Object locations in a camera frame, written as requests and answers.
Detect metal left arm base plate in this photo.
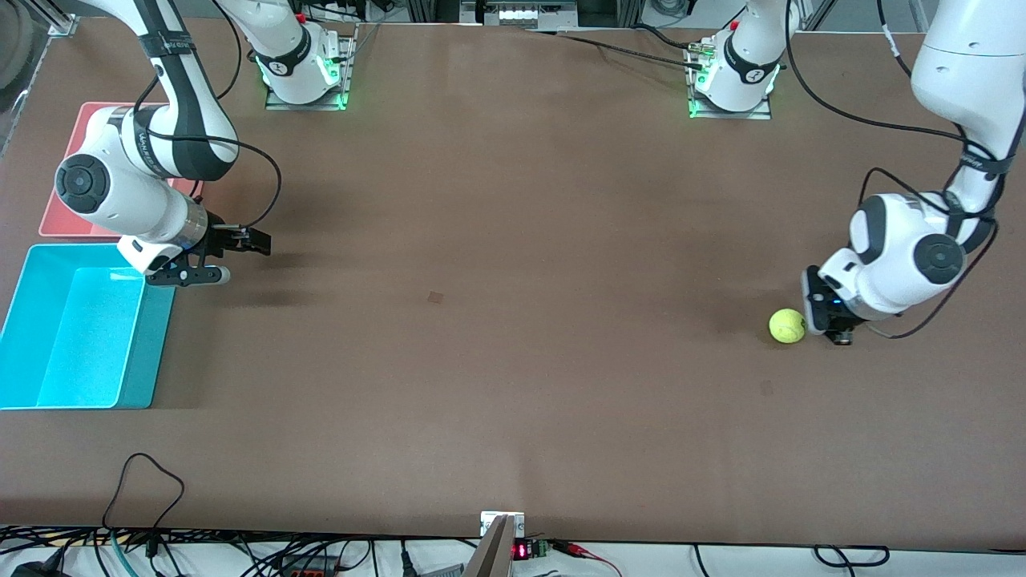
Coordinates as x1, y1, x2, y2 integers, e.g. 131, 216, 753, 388
685, 40, 773, 121

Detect aluminium frame device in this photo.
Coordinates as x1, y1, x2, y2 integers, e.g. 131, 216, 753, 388
461, 0, 580, 30

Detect thin black looped cable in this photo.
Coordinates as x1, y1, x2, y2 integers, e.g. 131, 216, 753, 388
102, 453, 186, 536

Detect grey camera mount bar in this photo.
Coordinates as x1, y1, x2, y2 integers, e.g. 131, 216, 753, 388
463, 514, 516, 577

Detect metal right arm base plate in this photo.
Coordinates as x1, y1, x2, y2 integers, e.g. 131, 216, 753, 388
265, 24, 357, 111

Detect short black table cable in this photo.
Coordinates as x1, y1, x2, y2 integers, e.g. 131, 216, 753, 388
633, 23, 700, 52

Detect black flat loop cable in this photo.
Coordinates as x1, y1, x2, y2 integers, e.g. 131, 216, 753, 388
814, 545, 891, 568

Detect yellow-green tennis ball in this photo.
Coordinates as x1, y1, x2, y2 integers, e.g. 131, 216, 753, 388
769, 309, 807, 345

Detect long black table cable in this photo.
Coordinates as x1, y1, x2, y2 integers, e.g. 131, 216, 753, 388
529, 29, 710, 73

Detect blue plastic bin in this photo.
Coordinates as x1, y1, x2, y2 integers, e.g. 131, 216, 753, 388
0, 243, 177, 410

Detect red clip wires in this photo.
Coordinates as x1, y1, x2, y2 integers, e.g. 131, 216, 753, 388
553, 541, 623, 577

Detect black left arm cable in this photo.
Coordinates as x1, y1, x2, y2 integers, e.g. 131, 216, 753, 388
786, 0, 1003, 341

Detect white mount bracket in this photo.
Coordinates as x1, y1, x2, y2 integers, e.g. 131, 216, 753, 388
480, 511, 526, 538

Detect pink plastic bin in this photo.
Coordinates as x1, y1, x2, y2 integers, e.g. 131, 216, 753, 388
38, 102, 205, 240

